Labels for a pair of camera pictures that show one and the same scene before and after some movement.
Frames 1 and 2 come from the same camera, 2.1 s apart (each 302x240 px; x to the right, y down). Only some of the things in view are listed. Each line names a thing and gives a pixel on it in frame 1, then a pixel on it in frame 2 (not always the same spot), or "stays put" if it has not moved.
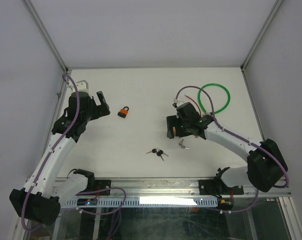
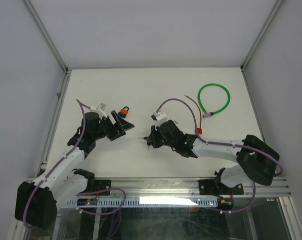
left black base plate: x=100 y=184 stays put
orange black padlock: x=123 y=112 stays put
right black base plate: x=216 y=187 stays put
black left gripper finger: x=101 y=97 to x=125 y=125
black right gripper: x=172 y=121 to x=152 y=138
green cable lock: x=205 y=86 stays put
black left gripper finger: x=104 y=110 to x=118 y=134
